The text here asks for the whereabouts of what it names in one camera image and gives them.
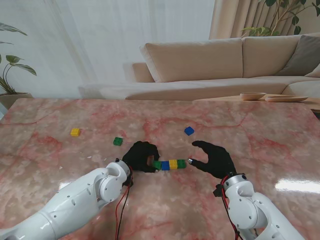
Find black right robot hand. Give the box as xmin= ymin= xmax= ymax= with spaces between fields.
xmin=187 ymin=140 xmax=237 ymax=180

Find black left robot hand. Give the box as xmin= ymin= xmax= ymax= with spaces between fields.
xmin=121 ymin=141 xmax=161 ymax=174

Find wooden bowl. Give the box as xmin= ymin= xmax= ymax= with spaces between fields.
xmin=239 ymin=92 xmax=267 ymax=101

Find shallow wooden plate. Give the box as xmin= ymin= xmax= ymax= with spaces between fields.
xmin=264 ymin=95 xmax=309 ymax=103

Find beige sofa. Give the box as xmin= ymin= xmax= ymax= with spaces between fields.
xmin=78 ymin=32 xmax=320 ymax=101

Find white sheer curtain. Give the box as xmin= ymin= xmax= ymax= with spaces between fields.
xmin=0 ymin=0 xmax=216 ymax=98

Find cream cushion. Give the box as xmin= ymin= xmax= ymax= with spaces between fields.
xmin=304 ymin=64 xmax=320 ymax=78

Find grey cushion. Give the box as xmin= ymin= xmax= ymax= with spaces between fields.
xmin=276 ymin=34 xmax=320 ymax=77

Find grey plant pot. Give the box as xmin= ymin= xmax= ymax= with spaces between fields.
xmin=0 ymin=92 xmax=33 ymax=111

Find beige curtain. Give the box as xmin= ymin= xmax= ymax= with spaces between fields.
xmin=208 ymin=0 xmax=320 ymax=40

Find tall leafy tree plant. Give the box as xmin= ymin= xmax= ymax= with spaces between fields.
xmin=241 ymin=0 xmax=320 ymax=38

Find green leafy potted plant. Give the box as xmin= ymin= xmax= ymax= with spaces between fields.
xmin=0 ymin=22 xmax=37 ymax=95

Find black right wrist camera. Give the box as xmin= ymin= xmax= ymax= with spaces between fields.
xmin=212 ymin=183 xmax=226 ymax=198

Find red and black right cables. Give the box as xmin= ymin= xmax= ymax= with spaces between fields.
xmin=221 ymin=176 xmax=245 ymax=240

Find red and black cables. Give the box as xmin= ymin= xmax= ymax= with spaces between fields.
xmin=113 ymin=164 xmax=135 ymax=240
xmin=221 ymin=176 xmax=245 ymax=240

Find red and black left cables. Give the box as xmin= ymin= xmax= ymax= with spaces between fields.
xmin=113 ymin=164 xmax=135 ymax=240

